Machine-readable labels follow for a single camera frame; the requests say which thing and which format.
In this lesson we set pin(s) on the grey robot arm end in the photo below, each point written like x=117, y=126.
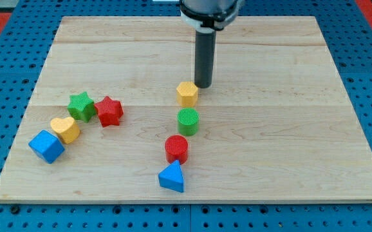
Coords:
x=207, y=16

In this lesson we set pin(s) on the red star block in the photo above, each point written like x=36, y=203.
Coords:
x=109, y=111

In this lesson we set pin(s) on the green star block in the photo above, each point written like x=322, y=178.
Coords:
x=81, y=107

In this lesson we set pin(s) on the green cylinder block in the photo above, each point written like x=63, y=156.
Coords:
x=188, y=121

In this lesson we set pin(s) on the yellow hexagon block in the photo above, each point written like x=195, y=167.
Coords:
x=187, y=94

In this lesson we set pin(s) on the red cylinder block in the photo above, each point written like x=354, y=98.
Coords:
x=176, y=148

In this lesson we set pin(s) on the blue triangle block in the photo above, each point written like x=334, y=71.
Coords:
x=172, y=177

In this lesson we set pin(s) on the light wooden board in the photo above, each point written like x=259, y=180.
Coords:
x=276, y=126

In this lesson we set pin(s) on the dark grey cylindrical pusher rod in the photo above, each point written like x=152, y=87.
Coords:
x=204, y=58

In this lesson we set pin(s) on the yellow heart block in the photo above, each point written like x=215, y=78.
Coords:
x=66, y=129

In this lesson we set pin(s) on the blue cube block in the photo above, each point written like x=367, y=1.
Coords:
x=46, y=146

